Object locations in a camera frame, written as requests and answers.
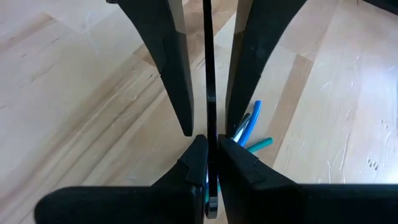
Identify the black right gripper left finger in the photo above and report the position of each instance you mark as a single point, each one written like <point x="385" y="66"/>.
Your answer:
<point x="124" y="205"/>

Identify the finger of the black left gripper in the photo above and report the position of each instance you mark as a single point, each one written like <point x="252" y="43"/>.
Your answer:
<point x="255" y="37"/>
<point x="168" y="46"/>

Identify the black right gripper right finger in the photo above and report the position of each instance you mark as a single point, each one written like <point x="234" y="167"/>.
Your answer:
<point x="311" y="205"/>

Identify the black zip tie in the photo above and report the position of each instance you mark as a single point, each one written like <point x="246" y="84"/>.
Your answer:
<point x="211" y="77"/>

